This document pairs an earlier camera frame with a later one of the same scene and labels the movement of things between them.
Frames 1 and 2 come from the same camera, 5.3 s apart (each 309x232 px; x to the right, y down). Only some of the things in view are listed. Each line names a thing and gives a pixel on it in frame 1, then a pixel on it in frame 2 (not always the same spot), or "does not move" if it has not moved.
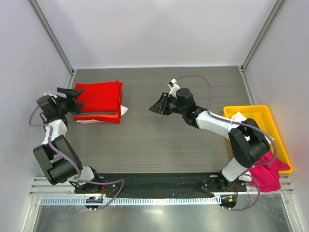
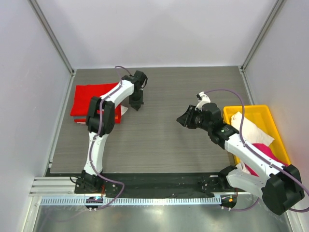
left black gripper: (73, 100) to (136, 103)
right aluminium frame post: (277, 4) does not move
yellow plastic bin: (261, 114) does not move
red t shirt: (101, 96) does not move
